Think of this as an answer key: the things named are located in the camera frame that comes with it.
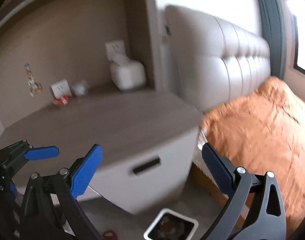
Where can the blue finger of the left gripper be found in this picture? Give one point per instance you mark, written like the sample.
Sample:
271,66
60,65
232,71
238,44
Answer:
41,153
13,188

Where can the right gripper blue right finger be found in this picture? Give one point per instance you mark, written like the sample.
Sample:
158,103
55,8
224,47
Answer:
254,209

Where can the white padded headboard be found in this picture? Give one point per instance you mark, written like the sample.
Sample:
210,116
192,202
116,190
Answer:
217,61

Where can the red snack wrapper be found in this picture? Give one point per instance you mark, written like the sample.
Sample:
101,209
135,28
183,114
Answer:
61,101

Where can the colourful wall sticker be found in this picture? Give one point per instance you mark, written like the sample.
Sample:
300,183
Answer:
35,87

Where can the white bedside cabinet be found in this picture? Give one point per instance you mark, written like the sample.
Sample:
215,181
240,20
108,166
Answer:
147,137

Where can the white tissue box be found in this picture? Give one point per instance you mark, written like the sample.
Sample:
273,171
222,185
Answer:
127,74

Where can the red slipper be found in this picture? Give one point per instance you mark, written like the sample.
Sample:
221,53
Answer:
109,235

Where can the black framed window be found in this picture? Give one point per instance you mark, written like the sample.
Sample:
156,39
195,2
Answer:
297,9

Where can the white wall socket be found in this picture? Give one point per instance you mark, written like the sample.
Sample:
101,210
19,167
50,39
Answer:
61,88

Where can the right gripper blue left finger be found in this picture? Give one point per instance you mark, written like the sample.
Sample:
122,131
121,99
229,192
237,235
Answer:
50,209

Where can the white square trash bin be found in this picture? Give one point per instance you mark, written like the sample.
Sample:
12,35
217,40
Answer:
169,225

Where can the crumpled clear plastic bag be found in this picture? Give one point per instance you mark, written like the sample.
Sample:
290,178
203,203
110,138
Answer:
80,88

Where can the orange bed cover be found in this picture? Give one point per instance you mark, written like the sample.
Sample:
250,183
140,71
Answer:
264,131

